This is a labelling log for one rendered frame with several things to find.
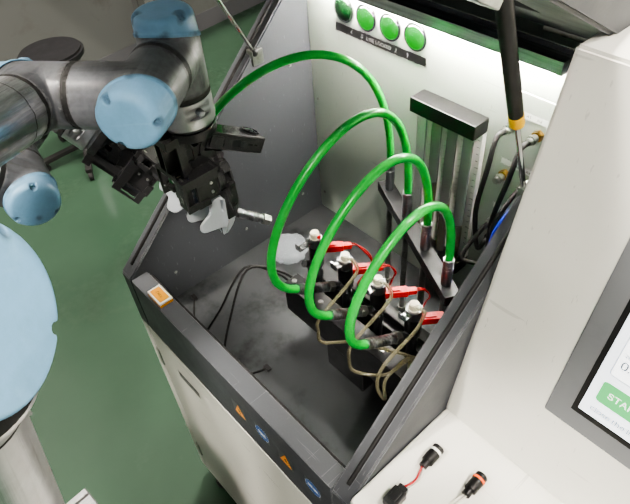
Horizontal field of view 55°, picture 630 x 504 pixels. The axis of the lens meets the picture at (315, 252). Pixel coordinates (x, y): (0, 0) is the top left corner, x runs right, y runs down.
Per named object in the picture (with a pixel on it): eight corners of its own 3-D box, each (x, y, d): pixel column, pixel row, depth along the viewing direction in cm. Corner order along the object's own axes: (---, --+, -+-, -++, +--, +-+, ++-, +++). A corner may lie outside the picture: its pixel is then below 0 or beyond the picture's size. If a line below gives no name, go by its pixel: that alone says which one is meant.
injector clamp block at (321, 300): (290, 329, 131) (283, 281, 120) (324, 304, 135) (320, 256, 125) (409, 432, 112) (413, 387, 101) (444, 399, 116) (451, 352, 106)
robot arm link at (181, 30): (114, 25, 68) (139, -6, 74) (140, 111, 75) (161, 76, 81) (182, 25, 67) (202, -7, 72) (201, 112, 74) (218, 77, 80)
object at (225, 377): (149, 327, 139) (130, 280, 128) (166, 316, 141) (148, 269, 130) (334, 529, 104) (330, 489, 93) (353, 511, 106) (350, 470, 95)
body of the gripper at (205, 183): (163, 196, 89) (141, 126, 81) (210, 170, 93) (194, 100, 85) (192, 219, 85) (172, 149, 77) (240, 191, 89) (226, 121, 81)
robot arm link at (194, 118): (189, 72, 82) (225, 93, 77) (196, 102, 85) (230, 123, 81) (141, 93, 79) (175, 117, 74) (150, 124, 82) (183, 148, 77)
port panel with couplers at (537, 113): (473, 237, 116) (496, 93, 94) (484, 229, 117) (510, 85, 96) (532, 272, 109) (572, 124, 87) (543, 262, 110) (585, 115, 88)
